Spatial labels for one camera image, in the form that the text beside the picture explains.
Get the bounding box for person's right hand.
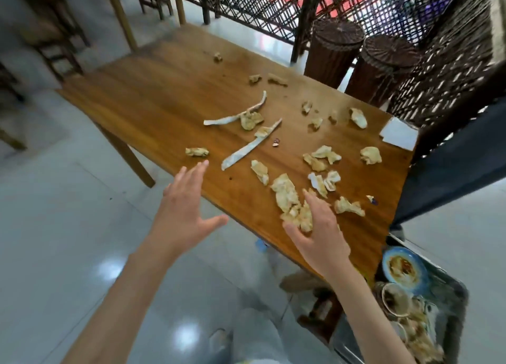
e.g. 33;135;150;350
283;188;353;278

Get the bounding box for person's left hand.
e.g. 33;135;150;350
150;160;230;260

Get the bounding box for used napkins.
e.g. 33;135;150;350
184;51;383;234

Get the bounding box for blue rimmed plate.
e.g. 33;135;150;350
382;245;430;294

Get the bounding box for white bowl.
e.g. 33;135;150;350
381;282;415;318

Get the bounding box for metal tray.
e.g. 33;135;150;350
330;233;470;364

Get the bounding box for person's right forearm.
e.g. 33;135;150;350
324;256;416;364

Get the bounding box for person's left forearm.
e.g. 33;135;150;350
61;241;179;364

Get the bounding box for dark wooden table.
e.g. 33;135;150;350
56;22;416;293

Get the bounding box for white paper napkin pack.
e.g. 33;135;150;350
379;117;420;152

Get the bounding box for grey blue pillar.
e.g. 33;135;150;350
389;97;506;228

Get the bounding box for brown wicker lidded basket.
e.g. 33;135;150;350
303;18;366;90
344;34;421;108

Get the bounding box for light wooden table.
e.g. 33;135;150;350
0;126;27;152
96;0;187;52

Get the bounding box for dark wooden lattice screen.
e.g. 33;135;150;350
386;0;499;128
176;0;475;65

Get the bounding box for dark wooden post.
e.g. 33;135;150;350
411;59;506;165

